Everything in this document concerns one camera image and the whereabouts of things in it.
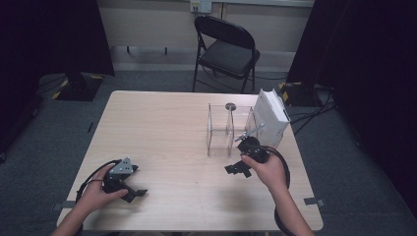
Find person's right hand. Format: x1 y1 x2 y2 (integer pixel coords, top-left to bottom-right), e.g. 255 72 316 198
240 153 288 193

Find person's left hand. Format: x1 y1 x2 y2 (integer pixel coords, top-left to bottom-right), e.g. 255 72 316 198
76 164 130 216

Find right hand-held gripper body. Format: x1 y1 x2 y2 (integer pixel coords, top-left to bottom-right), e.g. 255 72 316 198
234 123 271 164

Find black stand base yellow stripes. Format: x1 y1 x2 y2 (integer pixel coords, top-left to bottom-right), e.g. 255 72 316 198
278 81 332 107
52 72 105 102

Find clear acrylic book rack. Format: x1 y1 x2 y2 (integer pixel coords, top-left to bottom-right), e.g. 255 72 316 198
206 102 284 158

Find black floor cables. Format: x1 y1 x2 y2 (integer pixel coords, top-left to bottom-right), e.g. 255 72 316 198
288 87 338 137

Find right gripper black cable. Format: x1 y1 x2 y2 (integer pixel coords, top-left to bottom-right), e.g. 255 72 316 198
262 146 296 236

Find white box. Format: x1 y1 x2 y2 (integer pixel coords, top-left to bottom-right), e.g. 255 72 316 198
252 88 291 148

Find black folding chair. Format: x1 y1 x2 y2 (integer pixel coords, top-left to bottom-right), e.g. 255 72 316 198
191 15 262 94

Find white wall socket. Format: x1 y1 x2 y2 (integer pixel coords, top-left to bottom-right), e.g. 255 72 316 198
190 0 213 14

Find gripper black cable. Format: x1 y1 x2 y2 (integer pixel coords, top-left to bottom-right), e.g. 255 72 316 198
75 159 122 205
262 146 296 236

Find grey wall cable duct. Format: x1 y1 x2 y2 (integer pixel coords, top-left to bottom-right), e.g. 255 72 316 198
210 0 315 8

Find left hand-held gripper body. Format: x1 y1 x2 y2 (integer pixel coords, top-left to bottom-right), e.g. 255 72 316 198
102 156 140 195

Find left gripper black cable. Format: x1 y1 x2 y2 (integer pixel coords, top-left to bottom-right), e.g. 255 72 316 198
75 159 122 205

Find black curtain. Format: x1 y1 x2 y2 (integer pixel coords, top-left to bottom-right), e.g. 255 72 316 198
0 0 116 155
286 0 417 207

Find grey tape strip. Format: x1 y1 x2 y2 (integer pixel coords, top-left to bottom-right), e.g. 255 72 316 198
303 197 327 207
51 200 77 211

